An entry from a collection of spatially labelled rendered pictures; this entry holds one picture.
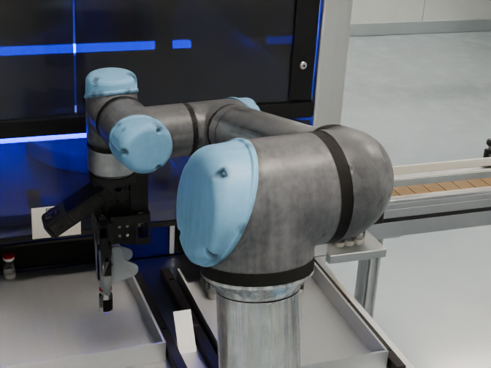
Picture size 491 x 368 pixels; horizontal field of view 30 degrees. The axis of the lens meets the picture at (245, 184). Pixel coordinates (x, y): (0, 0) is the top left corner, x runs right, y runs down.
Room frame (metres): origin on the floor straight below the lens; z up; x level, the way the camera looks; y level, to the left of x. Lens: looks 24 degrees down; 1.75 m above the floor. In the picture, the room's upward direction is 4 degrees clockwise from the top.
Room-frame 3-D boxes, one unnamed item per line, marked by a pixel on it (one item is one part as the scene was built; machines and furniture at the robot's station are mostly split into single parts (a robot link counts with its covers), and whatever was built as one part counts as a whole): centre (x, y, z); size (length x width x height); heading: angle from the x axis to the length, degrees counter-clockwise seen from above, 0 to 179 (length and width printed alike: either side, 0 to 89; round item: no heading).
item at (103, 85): (1.26, 0.20, 1.30); 0.09 x 0.08 x 0.11; 27
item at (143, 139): (1.18, 0.14, 1.29); 0.11 x 0.11 x 0.08; 27
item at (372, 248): (1.71, -0.21, 0.87); 0.14 x 0.13 x 0.02; 21
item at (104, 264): (1.24, 0.21, 1.08); 0.05 x 0.02 x 0.09; 18
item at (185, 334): (1.23, 0.07, 0.91); 0.14 x 0.03 x 0.06; 21
